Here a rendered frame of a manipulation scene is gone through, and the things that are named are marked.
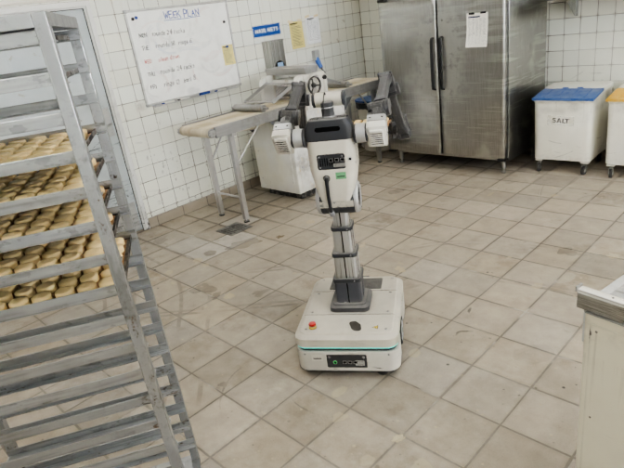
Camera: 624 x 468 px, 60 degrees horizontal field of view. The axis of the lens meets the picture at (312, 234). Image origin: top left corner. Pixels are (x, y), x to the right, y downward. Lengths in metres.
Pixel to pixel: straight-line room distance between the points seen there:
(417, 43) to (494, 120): 1.11
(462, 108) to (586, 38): 1.31
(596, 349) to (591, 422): 0.27
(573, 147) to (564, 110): 0.35
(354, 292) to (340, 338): 0.28
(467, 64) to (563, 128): 1.07
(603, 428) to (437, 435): 0.81
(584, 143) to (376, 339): 3.42
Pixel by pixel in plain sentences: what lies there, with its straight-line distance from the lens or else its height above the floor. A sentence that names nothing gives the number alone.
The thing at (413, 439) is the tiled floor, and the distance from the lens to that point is 2.51.
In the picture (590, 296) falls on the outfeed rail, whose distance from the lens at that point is 1.74.
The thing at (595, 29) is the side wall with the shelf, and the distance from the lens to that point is 6.05.
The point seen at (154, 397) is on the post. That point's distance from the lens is 1.65.
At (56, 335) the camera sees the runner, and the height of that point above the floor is 1.05.
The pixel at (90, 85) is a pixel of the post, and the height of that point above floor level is 1.63.
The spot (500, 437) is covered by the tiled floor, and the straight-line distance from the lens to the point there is 2.53.
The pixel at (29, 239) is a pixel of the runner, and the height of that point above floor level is 1.33.
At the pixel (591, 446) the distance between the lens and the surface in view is 2.02.
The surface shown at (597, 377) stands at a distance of 1.85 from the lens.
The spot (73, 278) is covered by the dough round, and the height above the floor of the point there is 1.15.
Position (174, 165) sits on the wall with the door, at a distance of 5.58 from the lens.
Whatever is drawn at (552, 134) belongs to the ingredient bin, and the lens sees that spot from 5.62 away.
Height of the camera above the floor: 1.74
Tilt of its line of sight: 22 degrees down
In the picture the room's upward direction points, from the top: 8 degrees counter-clockwise
